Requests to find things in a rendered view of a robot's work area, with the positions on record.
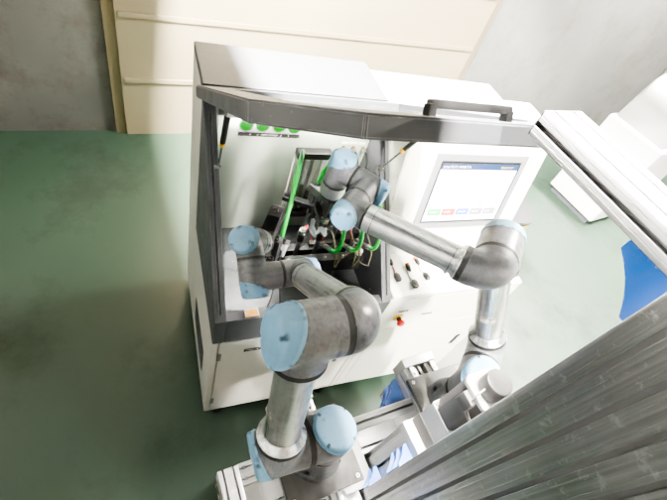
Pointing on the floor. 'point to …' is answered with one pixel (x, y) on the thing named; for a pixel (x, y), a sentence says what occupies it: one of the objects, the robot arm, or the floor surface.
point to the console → (370, 360)
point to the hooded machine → (637, 136)
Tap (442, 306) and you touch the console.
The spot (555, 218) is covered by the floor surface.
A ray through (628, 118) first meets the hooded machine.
